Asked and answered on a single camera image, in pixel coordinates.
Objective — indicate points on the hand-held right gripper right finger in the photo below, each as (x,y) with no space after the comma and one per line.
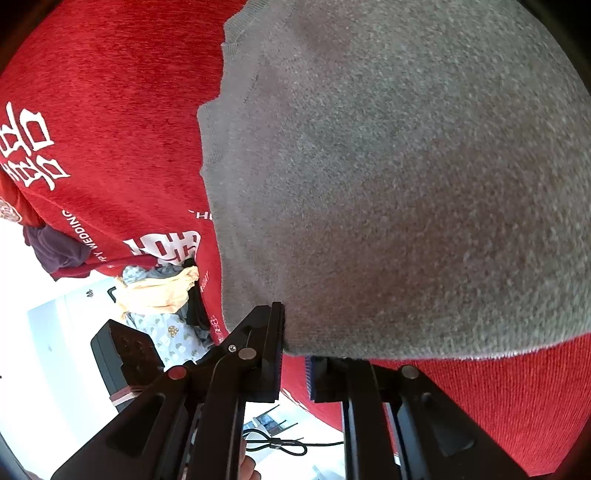
(310,378)

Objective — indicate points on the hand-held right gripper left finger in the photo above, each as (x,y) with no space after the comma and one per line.
(276,350)

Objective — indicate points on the grey knit sweater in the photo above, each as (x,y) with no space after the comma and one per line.
(392,184)

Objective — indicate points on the person's right hand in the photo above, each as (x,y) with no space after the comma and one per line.
(249,466)

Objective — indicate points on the chair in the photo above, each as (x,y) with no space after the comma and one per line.
(272,420)

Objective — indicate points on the black cloth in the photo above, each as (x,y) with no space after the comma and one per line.
(196,309)

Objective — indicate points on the light patterned cloth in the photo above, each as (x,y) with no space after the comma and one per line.
(171,337)

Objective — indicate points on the pale yellow cloth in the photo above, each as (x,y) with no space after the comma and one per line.
(152,295)

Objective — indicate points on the black case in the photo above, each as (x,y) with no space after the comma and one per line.
(120,355)

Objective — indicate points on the dark purple cloth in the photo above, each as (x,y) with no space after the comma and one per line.
(55,254)

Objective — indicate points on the red printed blanket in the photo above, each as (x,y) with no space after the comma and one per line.
(115,115)

